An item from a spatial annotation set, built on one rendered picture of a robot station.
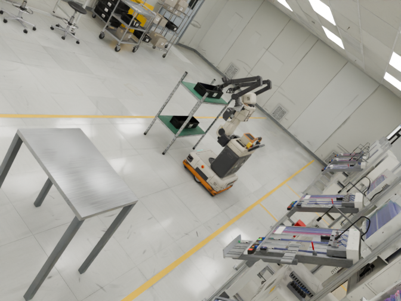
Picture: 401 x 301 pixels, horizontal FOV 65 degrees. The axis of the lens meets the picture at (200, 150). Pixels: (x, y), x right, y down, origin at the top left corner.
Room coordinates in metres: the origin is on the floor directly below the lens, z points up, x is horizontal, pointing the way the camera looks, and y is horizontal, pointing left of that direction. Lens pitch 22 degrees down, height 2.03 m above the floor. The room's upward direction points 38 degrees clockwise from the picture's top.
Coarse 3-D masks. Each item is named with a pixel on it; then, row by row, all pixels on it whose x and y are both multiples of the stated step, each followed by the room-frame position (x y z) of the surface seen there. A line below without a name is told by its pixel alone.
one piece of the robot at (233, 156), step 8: (232, 144) 3.96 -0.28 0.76; (240, 144) 4.02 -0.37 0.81; (248, 144) 3.96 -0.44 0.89; (256, 144) 4.29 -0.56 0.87; (224, 152) 3.96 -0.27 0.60; (232, 152) 3.94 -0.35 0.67; (240, 152) 3.91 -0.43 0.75; (248, 152) 4.11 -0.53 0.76; (216, 160) 3.97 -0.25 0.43; (224, 160) 3.94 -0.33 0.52; (232, 160) 3.91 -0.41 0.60; (240, 160) 4.06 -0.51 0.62; (216, 168) 3.94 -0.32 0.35; (224, 168) 3.91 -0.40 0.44; (232, 168) 4.00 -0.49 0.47; (224, 176) 3.95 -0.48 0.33
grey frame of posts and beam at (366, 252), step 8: (400, 232) 2.03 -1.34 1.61; (368, 248) 2.06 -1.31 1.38; (376, 248) 2.04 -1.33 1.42; (384, 248) 2.03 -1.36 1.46; (368, 256) 2.04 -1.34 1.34; (376, 256) 2.03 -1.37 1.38; (240, 264) 2.90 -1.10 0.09; (240, 272) 2.19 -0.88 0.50; (312, 272) 2.74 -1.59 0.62; (344, 272) 2.05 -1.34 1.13; (352, 272) 2.03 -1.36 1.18; (232, 280) 2.19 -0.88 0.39; (336, 280) 2.04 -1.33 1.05; (344, 280) 2.03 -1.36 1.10; (224, 288) 2.19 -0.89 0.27; (328, 288) 2.03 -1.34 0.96
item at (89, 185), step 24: (48, 144) 1.57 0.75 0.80; (72, 144) 1.72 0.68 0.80; (0, 168) 1.51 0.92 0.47; (48, 168) 1.40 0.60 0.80; (72, 168) 1.53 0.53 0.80; (96, 168) 1.68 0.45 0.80; (72, 192) 1.37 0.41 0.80; (96, 192) 1.49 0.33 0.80; (120, 192) 1.63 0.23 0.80; (120, 216) 1.66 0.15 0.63; (48, 264) 1.28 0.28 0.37
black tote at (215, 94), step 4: (196, 84) 4.23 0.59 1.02; (200, 84) 4.22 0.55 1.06; (204, 84) 4.42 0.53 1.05; (208, 84) 4.53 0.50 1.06; (196, 88) 4.22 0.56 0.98; (200, 88) 4.20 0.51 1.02; (204, 88) 4.19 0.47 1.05; (208, 88) 4.61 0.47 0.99; (212, 88) 4.73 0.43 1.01; (216, 88) 4.76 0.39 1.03; (200, 92) 4.19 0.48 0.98; (204, 92) 4.18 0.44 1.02; (212, 92) 4.38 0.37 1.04; (216, 92) 4.48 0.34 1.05; (220, 92) 4.61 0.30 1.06; (208, 96) 4.35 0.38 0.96; (212, 96) 4.47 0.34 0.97; (216, 96) 4.57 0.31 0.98; (220, 96) 4.70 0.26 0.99
